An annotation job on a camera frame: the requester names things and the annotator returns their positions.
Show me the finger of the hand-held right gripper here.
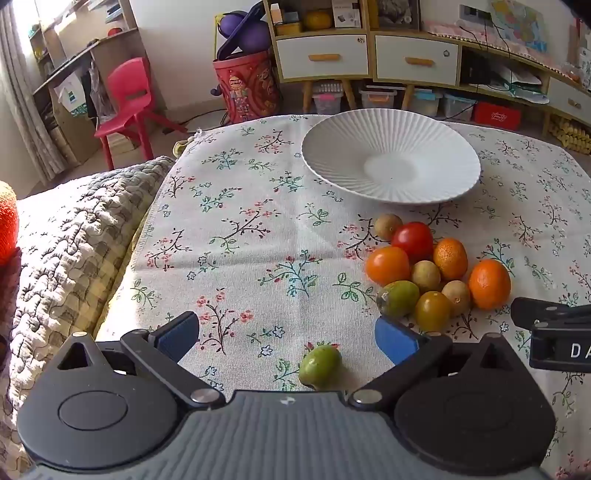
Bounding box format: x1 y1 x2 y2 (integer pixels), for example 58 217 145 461
510 296 591 330

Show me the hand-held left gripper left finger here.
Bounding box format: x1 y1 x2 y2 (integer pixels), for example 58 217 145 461
58 311 227 410

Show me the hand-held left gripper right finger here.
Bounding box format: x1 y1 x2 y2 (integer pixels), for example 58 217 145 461
348 316 527 410

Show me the yellow-green tomato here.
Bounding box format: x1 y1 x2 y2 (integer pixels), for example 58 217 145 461
414 291 452 333

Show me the small brown kiwi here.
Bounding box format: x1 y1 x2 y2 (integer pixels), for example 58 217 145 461
411 260 443 294
374 213 404 241
441 280 472 317

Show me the orange tomato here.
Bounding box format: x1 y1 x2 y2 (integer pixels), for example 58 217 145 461
365 246 411 287

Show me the speckled orange mandarin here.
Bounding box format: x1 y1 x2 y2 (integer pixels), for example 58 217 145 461
433 237 469 281

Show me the red tomato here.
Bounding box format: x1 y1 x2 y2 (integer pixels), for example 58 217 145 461
392 222 435 264

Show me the white ribbed plate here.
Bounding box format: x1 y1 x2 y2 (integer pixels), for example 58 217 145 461
301 110 482 205

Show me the floral tablecloth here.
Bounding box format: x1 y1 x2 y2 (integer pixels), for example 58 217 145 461
95 113 591 480

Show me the grey quilted blanket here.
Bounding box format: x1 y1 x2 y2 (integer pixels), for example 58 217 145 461
0 156 177 480

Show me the yellow block toy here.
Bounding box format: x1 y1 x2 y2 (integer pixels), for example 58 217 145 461
549 115 591 155

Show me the red box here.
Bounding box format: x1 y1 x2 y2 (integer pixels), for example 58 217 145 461
473 102 522 131

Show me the orange knit object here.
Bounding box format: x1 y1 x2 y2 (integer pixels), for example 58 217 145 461
0 181 19 267

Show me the white low cabinet drawer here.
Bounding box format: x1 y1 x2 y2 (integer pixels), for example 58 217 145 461
547 76 591 121

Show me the red plastic chair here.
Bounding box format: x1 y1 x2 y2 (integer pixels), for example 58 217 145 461
95 58 188 171

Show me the black box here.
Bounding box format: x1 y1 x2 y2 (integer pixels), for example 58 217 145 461
462 48 493 85

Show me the clear storage box pink label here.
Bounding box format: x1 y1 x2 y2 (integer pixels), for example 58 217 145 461
311 82 345 114

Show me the low wooden cabinet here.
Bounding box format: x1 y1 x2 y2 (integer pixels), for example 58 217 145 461
459 28 591 139

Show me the red toy bucket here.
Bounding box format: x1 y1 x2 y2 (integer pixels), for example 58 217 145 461
213 50 282 124

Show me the map poster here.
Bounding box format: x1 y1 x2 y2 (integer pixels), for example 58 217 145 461
489 0 548 53

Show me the grey curtain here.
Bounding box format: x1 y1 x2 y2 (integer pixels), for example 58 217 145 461
0 0 68 185

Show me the pink lace runner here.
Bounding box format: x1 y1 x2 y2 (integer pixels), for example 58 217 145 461
422 18 578 70

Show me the wooden desk shelf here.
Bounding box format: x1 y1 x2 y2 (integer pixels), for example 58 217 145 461
28 0 154 163

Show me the wooden shelf cabinet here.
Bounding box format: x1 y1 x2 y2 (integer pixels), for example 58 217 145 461
263 0 466 112

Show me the purple toy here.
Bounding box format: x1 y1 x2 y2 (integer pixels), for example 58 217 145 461
215 9 273 61

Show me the cat picture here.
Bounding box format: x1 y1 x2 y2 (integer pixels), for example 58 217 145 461
376 0 421 29

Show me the yellow small box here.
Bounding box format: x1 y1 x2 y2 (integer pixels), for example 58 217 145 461
270 2 304 36

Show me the yellow pumpkin ornament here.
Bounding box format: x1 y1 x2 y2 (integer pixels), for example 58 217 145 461
302 9 333 31

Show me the white box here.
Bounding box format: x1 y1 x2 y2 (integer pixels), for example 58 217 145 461
331 0 361 28

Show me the wall power socket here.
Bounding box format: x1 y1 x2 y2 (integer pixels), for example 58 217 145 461
459 4 493 24

